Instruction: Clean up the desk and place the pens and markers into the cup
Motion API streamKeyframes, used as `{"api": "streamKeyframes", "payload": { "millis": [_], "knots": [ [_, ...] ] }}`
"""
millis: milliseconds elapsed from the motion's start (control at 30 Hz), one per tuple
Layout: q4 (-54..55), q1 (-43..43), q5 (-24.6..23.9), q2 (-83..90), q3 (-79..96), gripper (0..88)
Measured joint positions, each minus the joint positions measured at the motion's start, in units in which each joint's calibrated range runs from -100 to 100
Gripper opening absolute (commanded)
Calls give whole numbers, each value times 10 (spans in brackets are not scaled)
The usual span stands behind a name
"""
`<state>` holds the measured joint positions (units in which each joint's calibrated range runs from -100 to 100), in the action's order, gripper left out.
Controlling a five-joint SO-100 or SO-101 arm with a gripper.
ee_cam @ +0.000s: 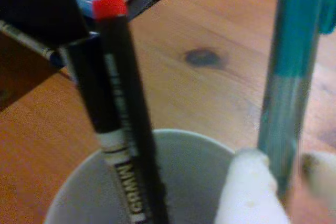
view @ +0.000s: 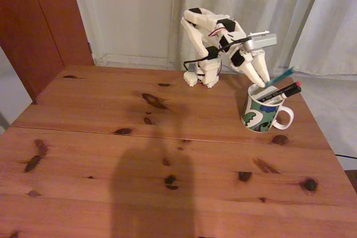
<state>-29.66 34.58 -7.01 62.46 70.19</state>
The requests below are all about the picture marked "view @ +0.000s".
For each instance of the silver gripper camera box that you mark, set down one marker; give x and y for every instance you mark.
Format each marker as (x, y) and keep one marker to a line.
(262, 41)

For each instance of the teal transparent pen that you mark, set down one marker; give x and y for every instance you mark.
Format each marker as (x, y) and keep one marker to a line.
(283, 75)

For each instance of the white marker with black cap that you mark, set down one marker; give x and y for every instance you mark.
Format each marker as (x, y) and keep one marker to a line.
(294, 91)

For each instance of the black pen with red end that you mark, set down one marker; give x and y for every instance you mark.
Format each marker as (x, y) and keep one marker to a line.
(290, 87)

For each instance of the white curtain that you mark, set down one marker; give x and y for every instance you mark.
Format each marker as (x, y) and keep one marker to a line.
(334, 26)
(265, 4)

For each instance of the white green blue patterned mug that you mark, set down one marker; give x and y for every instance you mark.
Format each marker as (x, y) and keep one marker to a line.
(256, 122)

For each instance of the brown wooden door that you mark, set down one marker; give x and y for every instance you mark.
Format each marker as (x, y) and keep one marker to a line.
(33, 26)

